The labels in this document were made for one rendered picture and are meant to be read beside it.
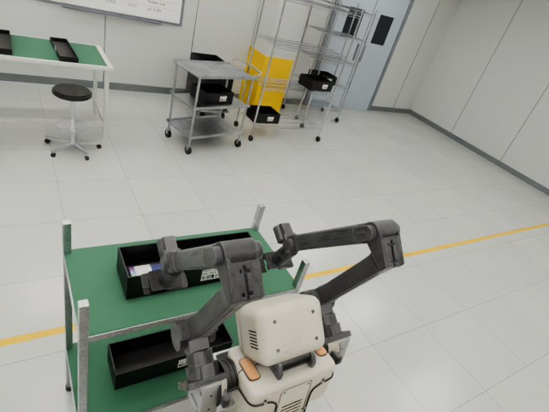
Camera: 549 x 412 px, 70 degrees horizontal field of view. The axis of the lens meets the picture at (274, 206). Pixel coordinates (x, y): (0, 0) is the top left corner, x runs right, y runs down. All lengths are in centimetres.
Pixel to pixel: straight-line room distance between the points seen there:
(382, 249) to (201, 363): 55
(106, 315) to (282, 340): 71
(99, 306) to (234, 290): 86
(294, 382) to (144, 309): 67
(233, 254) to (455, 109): 853
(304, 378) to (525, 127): 766
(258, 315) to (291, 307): 9
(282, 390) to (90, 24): 541
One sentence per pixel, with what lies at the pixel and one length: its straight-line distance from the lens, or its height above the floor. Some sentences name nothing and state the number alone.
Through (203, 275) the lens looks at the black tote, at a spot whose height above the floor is 101.
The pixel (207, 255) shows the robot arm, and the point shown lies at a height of 159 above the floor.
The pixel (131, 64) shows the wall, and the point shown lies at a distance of 620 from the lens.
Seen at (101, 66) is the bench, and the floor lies 80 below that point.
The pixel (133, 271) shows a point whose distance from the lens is 163.
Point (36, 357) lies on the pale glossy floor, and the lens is 264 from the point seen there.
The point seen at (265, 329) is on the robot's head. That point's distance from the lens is 103.
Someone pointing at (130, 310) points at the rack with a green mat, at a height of 95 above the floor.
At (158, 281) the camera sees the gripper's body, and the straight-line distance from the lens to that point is 131.
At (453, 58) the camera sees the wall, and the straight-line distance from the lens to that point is 937.
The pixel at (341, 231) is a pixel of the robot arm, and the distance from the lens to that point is 116.
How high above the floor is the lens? 213
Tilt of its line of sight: 31 degrees down
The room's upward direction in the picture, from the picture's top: 18 degrees clockwise
